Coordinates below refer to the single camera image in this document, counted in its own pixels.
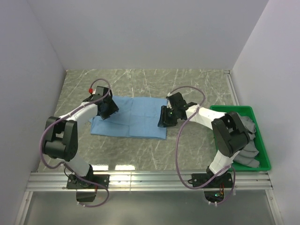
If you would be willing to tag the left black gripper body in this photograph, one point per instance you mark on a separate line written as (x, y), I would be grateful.
(110, 108)

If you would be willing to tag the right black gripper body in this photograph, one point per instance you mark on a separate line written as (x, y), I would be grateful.
(174, 117)

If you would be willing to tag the light blue long sleeve shirt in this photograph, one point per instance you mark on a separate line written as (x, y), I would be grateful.
(137, 117)

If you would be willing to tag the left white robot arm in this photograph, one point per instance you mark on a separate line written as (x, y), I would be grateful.
(59, 141)

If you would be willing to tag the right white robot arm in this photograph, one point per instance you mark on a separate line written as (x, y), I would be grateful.
(230, 135)

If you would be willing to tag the grey long sleeve shirt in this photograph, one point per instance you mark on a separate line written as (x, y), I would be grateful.
(247, 156)

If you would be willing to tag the green plastic bin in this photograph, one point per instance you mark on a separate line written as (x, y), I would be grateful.
(262, 156)

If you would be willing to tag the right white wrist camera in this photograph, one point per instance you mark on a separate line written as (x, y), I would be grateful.
(169, 100)

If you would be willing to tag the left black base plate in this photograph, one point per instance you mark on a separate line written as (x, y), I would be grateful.
(98, 181)

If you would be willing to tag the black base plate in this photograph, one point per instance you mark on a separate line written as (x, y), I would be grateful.
(98, 181)
(223, 181)

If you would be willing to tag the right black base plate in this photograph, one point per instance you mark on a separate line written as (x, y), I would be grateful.
(223, 181)

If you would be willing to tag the aluminium mounting rail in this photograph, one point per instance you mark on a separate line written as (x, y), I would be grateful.
(149, 198)

